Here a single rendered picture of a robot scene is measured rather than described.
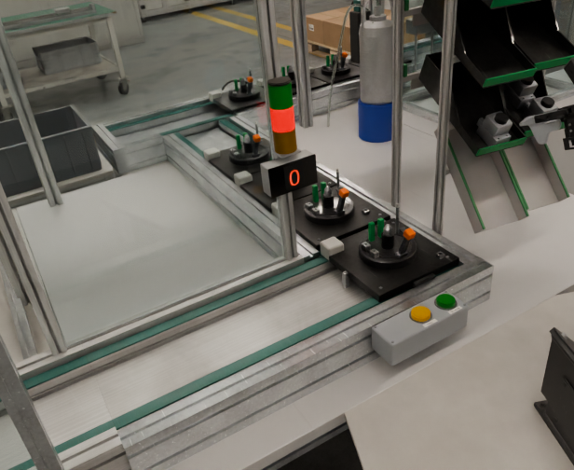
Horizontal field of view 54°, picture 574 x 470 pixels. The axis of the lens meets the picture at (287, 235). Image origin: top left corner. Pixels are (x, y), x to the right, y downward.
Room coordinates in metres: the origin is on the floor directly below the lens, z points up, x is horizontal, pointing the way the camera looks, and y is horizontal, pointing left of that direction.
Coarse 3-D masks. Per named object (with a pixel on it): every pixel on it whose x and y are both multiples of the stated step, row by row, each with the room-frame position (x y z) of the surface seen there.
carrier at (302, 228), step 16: (336, 176) 1.41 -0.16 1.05; (320, 192) 1.48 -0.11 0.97; (336, 192) 1.47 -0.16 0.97; (352, 192) 1.46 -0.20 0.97; (304, 208) 1.37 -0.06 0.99; (320, 208) 1.36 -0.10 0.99; (352, 208) 1.34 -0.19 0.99; (368, 208) 1.36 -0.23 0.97; (304, 224) 1.31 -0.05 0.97; (320, 224) 1.30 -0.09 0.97; (336, 224) 1.30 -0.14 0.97; (352, 224) 1.29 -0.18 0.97; (320, 240) 1.23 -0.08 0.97
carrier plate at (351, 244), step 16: (384, 224) 1.27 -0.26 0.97; (400, 224) 1.26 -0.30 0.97; (352, 240) 1.21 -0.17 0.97; (416, 240) 1.18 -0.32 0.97; (336, 256) 1.14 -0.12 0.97; (352, 256) 1.14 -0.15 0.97; (432, 256) 1.10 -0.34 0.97; (448, 256) 1.09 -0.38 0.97; (352, 272) 1.07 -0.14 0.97; (368, 272) 1.06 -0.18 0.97; (384, 272) 1.06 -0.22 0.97; (400, 272) 1.05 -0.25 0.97; (416, 272) 1.05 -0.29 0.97; (432, 272) 1.05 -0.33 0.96; (368, 288) 1.01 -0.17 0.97; (384, 288) 1.00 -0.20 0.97; (400, 288) 1.00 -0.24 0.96
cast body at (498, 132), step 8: (496, 112) 1.22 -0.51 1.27; (480, 120) 1.25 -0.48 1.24; (488, 120) 1.20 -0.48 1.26; (496, 120) 1.19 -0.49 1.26; (504, 120) 1.18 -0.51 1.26; (480, 128) 1.22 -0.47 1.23; (488, 128) 1.20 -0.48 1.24; (496, 128) 1.18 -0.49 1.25; (504, 128) 1.18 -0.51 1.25; (480, 136) 1.22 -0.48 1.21; (488, 136) 1.20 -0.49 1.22; (496, 136) 1.19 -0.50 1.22; (504, 136) 1.19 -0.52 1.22; (488, 144) 1.20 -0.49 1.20; (496, 144) 1.18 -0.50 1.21
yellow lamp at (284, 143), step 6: (276, 132) 1.14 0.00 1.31; (282, 132) 1.13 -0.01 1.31; (288, 132) 1.13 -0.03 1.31; (294, 132) 1.15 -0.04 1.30; (276, 138) 1.14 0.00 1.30; (282, 138) 1.13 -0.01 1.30; (288, 138) 1.13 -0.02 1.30; (294, 138) 1.14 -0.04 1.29; (276, 144) 1.14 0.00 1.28; (282, 144) 1.13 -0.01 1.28; (288, 144) 1.13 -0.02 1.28; (294, 144) 1.14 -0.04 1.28; (276, 150) 1.14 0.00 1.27; (282, 150) 1.13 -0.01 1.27; (288, 150) 1.13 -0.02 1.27; (294, 150) 1.14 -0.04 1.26
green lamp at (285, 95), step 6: (288, 84) 1.14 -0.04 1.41; (270, 90) 1.14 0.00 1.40; (276, 90) 1.13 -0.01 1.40; (282, 90) 1.13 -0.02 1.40; (288, 90) 1.14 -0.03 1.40; (270, 96) 1.14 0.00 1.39; (276, 96) 1.13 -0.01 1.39; (282, 96) 1.13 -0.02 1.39; (288, 96) 1.14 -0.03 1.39; (270, 102) 1.14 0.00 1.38; (276, 102) 1.13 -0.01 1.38; (282, 102) 1.13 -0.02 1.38; (288, 102) 1.14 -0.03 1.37; (276, 108) 1.13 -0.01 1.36; (282, 108) 1.13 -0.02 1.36
